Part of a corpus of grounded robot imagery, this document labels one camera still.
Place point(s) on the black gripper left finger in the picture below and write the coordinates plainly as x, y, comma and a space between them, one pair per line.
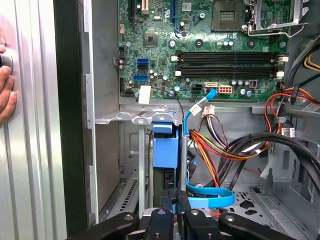
160, 225

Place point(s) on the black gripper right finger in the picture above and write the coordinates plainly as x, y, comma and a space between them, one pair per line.
197, 225

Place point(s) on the hard disk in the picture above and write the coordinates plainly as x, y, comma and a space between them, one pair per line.
165, 150

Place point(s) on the small round tool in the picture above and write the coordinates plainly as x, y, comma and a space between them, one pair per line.
6, 60

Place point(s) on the grey disk bay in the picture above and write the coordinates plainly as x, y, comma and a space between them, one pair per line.
142, 155

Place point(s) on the person's hand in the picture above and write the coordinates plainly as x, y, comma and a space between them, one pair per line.
6, 100

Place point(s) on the white paper tag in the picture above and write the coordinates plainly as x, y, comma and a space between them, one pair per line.
144, 95

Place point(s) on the black RAM slot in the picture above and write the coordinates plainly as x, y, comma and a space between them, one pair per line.
225, 74
225, 54
225, 60
225, 68

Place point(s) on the black PC case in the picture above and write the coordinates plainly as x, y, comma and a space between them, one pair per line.
70, 100

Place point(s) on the green motherboard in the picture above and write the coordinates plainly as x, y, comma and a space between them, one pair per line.
190, 37

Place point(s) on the blue expansion slot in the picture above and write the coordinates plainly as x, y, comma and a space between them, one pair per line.
175, 15

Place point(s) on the CPU socket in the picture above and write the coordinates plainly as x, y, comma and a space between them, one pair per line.
227, 15

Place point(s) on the black expansion slot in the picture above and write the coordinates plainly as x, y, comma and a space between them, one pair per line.
132, 12

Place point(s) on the beige expansion slot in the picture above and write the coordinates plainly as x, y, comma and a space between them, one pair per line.
145, 6

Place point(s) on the metal socket cover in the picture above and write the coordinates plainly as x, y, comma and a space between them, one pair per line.
298, 11

